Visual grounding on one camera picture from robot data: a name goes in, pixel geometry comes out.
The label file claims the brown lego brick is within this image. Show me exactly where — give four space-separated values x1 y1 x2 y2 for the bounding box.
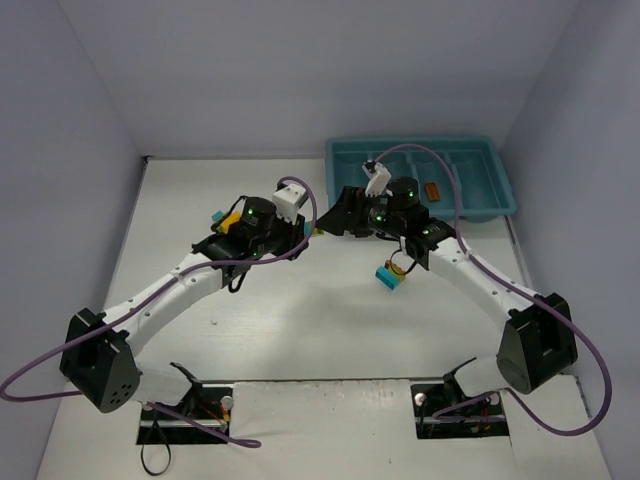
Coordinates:
424 182 441 202

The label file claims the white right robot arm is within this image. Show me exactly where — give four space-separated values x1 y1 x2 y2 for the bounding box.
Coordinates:
318 177 578 400

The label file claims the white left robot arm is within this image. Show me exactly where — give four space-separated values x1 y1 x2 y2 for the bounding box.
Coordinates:
60 185 308 413

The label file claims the lime green curved lego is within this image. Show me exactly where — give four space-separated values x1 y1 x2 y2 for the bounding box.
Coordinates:
388 263 406 280

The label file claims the light blue long lego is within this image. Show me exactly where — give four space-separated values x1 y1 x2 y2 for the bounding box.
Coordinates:
375 266 404 291

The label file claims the teal divided plastic tray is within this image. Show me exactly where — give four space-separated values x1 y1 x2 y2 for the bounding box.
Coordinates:
325 135 517 223

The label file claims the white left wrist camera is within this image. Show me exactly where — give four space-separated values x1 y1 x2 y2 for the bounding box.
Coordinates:
271 184 308 224

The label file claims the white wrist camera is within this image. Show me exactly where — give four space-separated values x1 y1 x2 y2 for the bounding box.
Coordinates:
362 160 391 198
271 184 308 224

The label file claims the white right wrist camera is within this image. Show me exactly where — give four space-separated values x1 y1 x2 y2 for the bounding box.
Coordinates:
362 160 391 198

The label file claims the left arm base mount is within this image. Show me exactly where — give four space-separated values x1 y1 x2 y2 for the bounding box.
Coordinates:
136 362 233 446

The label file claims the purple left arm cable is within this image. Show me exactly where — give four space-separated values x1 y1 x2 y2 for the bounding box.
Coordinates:
0 175 319 447

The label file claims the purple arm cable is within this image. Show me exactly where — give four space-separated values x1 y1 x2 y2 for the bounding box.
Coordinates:
372 144 614 434
0 175 319 447

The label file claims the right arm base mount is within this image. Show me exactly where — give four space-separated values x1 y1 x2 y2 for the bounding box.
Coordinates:
410 360 509 440

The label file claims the black loose cable loop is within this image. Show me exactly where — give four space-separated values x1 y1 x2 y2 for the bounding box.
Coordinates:
139 419 172 477

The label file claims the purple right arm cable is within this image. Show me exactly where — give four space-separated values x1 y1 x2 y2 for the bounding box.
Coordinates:
372 144 614 434

